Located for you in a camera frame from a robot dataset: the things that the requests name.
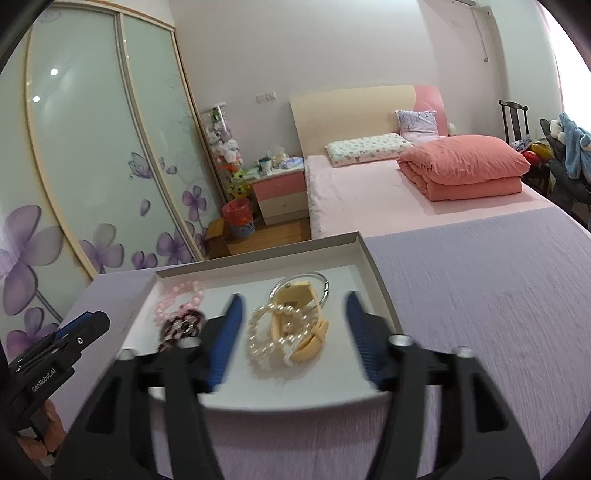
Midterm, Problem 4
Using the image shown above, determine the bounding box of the purple print pillow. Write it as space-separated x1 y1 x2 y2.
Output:
394 109 439 144

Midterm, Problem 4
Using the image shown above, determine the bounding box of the red waste bin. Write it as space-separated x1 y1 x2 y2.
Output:
222 198 256 240

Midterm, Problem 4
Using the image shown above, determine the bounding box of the person's left hand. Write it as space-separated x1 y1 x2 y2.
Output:
16 399 66 467

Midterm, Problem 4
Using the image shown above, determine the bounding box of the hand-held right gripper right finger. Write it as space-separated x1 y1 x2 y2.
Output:
345 290 541 480

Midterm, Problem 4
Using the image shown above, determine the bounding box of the pink and cream nightstand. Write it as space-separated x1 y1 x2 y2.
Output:
249 166 309 227

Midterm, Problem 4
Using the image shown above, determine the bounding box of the purple tablecloth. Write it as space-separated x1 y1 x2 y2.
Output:
55 205 591 480

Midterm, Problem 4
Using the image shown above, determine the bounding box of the clear tube of plush toys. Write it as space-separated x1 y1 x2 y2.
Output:
199 104 247 204

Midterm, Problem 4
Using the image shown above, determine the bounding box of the thin silver bangle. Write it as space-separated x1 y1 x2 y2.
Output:
271 272 331 308

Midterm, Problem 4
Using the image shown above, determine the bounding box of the small wooden stool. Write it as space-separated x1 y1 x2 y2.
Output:
203 218 230 259

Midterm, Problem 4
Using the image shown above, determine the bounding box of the bed with cream headboard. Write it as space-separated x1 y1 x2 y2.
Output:
289 84 561 241

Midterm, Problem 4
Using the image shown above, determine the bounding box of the blue plush garment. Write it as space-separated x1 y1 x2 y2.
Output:
556 113 591 181

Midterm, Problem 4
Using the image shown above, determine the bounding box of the flower print sliding wardrobe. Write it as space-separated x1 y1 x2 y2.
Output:
0 0 208 365

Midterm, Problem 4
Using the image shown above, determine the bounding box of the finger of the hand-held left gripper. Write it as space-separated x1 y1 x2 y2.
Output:
44 310 112 361

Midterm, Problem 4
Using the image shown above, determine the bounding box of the dark red bead bracelet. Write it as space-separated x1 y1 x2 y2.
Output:
157 308 208 354

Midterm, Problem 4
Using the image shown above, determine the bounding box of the cream yellow hair clip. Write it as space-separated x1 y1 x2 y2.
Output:
270 278 331 367

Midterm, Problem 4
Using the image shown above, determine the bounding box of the red yellow plush toy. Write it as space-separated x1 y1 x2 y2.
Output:
519 141 552 167

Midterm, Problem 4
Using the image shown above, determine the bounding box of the white air conditioner pipe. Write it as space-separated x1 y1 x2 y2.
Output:
470 4 491 63

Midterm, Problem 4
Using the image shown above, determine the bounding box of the grey cardboard box tray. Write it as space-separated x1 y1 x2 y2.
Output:
122 231 404 411

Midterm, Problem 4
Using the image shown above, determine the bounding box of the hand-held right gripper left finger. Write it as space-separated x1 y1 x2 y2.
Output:
51 293 245 480

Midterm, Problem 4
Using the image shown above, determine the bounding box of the dark wooden chair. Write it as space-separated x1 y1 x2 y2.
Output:
499 99 529 146

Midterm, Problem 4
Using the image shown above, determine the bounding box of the folded pink quilt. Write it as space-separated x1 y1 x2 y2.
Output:
397 135 532 201

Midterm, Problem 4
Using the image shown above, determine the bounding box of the floral white pillow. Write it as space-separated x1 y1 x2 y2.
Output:
325 133 415 168

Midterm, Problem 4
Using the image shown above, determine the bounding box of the pink bead bracelet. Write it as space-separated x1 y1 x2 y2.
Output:
154 281 206 324

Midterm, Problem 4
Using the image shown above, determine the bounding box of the white pearl bracelet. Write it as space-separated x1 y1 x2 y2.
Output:
247 300 317 367

